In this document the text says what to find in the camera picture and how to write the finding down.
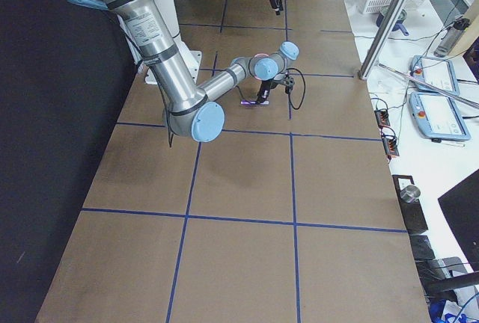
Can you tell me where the purple marker pen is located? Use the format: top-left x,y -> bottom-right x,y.
240,100 -> 269,106

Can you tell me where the blue frying pan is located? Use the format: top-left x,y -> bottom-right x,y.
376,4 -> 409,35

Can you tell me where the lower blue teach pendant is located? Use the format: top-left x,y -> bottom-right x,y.
409,92 -> 471,142

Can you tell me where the blue teach pendant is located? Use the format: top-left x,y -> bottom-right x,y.
410,55 -> 460,95
409,92 -> 471,142

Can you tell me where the upper blue teach pendant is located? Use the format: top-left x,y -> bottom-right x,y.
410,55 -> 460,95

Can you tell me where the black monitor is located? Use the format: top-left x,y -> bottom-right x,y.
439,170 -> 479,271

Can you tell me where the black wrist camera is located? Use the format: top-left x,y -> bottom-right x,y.
277,74 -> 295,95

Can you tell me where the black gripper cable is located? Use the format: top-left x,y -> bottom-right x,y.
231,68 -> 307,111

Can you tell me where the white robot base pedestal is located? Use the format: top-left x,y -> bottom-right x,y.
154,0 -> 203,82

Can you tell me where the aluminium frame post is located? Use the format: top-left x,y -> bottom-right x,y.
358,0 -> 406,80

